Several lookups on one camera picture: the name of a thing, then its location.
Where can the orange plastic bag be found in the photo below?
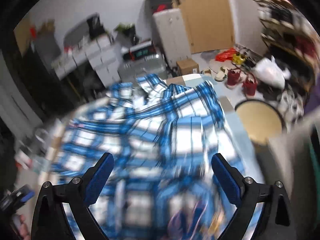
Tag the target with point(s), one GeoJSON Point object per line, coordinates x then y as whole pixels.
{"type": "Point", "coordinates": [226, 55]}

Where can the white drawer unit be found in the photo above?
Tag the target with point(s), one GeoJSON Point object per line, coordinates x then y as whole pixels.
{"type": "Point", "coordinates": [100, 53]}

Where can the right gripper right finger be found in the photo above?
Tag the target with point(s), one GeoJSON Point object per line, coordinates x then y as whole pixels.
{"type": "Point", "coordinates": [275, 220]}

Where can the cardboard box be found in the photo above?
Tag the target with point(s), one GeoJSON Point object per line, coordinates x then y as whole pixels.
{"type": "Point", "coordinates": [187, 66]}

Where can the blue white plaid shirt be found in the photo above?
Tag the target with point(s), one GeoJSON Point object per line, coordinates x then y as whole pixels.
{"type": "Point", "coordinates": [162, 138]}

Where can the white plastic bag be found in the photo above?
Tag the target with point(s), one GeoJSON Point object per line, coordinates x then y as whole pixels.
{"type": "Point", "coordinates": [267, 71]}

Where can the grey tall cabinet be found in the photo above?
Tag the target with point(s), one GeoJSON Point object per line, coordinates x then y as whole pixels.
{"type": "Point", "coordinates": [173, 35]}

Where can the round wooden stool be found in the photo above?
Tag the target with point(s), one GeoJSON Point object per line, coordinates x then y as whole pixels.
{"type": "Point", "coordinates": [261, 121]}

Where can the wooden door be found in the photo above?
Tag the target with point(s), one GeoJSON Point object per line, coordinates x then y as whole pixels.
{"type": "Point", "coordinates": [208, 23]}

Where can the beige slipper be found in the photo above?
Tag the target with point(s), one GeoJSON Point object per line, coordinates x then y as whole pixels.
{"type": "Point", "coordinates": [221, 74]}

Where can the clear plastic storage bin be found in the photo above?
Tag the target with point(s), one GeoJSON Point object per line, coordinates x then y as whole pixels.
{"type": "Point", "coordinates": [152, 64]}

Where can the shoe rack with shoes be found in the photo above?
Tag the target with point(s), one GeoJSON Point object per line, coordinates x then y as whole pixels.
{"type": "Point", "coordinates": [289, 36]}

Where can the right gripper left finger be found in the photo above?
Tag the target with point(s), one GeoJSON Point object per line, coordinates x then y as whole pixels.
{"type": "Point", "coordinates": [50, 220]}

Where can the red shoe left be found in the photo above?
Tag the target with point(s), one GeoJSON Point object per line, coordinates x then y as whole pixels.
{"type": "Point", "coordinates": [233, 78]}

